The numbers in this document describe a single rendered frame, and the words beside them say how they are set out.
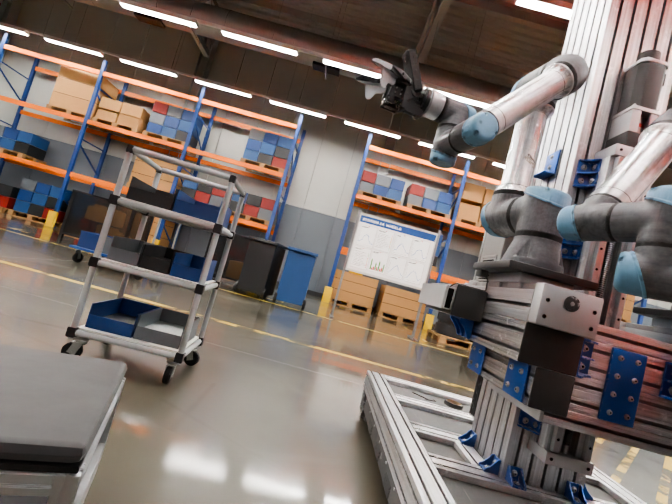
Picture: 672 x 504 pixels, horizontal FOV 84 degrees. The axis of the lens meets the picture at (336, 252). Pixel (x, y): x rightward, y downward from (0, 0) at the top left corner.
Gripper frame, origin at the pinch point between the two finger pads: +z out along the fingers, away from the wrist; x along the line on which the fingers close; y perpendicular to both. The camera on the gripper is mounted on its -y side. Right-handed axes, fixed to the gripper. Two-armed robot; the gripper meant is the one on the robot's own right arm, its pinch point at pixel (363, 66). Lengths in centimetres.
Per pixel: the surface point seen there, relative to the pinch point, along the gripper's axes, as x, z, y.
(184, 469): 5, 15, 125
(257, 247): 526, -14, 115
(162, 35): 1197, 402, -356
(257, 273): 516, -26, 156
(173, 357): 69, 32, 121
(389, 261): 496, -235, 74
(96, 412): -37, 33, 85
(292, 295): 498, -90, 173
